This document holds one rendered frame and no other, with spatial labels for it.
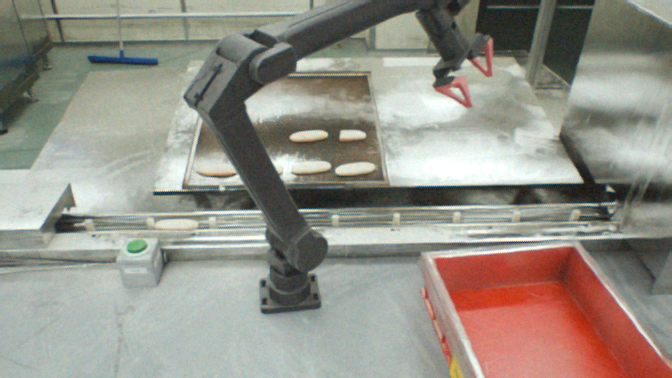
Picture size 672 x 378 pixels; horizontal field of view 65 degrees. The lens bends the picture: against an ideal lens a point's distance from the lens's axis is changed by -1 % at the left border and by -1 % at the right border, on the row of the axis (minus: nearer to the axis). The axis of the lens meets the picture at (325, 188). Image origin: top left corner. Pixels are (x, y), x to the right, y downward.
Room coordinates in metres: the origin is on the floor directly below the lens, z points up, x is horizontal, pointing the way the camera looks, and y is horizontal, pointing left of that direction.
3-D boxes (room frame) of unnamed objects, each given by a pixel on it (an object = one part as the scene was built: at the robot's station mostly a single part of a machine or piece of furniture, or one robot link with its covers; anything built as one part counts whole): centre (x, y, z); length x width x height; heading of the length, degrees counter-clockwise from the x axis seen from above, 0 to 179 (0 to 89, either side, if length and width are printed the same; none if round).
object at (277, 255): (0.79, 0.06, 0.94); 0.09 x 0.05 x 0.10; 130
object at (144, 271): (0.83, 0.38, 0.84); 0.08 x 0.08 x 0.11; 2
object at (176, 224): (0.96, 0.34, 0.86); 0.10 x 0.04 x 0.01; 92
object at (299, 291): (0.77, 0.07, 0.86); 0.12 x 0.09 x 0.08; 98
